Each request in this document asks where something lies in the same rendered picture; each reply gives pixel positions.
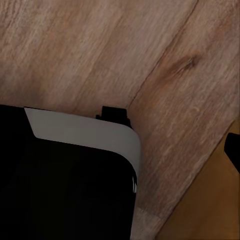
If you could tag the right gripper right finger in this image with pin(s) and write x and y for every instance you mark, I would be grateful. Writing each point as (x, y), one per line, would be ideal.
(232, 149)

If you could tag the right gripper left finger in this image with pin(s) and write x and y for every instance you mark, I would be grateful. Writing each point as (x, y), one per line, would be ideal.
(12, 149)

